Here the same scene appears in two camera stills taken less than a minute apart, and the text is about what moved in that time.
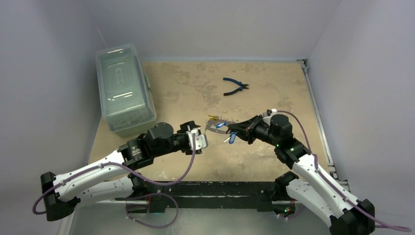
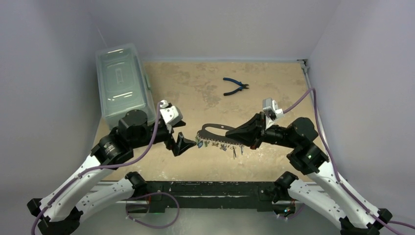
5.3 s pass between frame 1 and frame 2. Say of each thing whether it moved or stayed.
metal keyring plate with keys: moved
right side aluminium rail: stayed
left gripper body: moved
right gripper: stayed
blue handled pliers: stayed
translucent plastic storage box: stayed
